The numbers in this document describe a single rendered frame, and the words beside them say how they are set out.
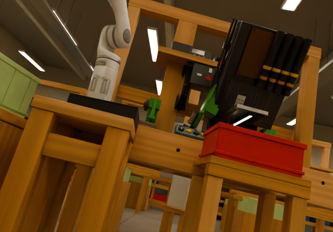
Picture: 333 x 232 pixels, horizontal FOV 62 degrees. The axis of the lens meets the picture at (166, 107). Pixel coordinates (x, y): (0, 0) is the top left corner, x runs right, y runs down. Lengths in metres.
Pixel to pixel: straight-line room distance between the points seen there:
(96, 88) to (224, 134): 0.48
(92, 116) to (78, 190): 0.99
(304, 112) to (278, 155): 1.22
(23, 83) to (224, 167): 0.78
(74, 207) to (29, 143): 0.96
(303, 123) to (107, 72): 1.53
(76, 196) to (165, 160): 0.79
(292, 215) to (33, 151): 0.81
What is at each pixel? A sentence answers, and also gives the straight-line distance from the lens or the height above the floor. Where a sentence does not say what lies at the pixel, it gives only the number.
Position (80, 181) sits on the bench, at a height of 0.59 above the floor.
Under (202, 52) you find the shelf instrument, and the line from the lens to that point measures 1.96.
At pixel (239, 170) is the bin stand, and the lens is 0.93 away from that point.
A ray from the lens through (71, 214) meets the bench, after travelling 1.85.
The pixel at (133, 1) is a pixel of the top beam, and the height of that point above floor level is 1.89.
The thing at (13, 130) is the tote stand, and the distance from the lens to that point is 1.14.
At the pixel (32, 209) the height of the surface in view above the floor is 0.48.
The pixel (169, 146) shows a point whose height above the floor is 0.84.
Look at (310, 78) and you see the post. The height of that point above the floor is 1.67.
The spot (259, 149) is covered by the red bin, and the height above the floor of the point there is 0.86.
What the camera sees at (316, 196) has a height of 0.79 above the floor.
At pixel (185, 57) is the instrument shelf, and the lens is 1.88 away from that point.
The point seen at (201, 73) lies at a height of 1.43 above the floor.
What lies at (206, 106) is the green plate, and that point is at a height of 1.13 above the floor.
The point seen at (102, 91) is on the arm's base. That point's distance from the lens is 1.04.
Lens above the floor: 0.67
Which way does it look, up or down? 16 degrees up
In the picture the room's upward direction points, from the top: 14 degrees clockwise
